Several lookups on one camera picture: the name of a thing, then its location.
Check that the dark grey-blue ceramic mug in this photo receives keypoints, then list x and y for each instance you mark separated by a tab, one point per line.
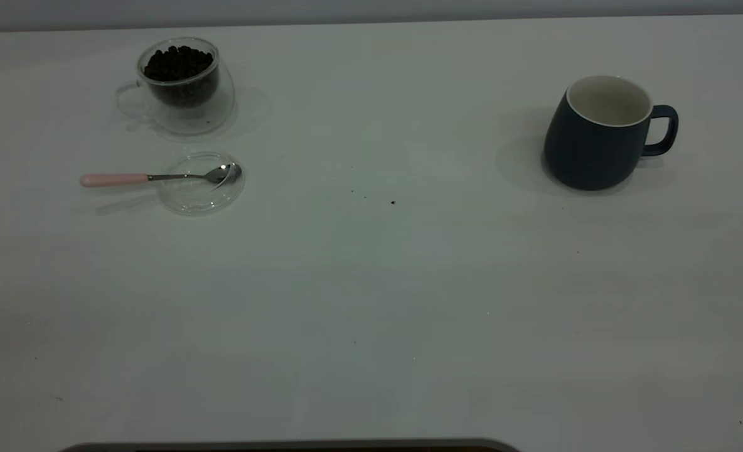
588	154

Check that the dark coffee beans pile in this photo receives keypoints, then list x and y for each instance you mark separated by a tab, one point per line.
177	66

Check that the clear round glass saucer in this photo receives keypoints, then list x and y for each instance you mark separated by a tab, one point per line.
199	198

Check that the clear double-wall glass cup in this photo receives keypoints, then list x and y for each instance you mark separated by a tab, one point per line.
218	110

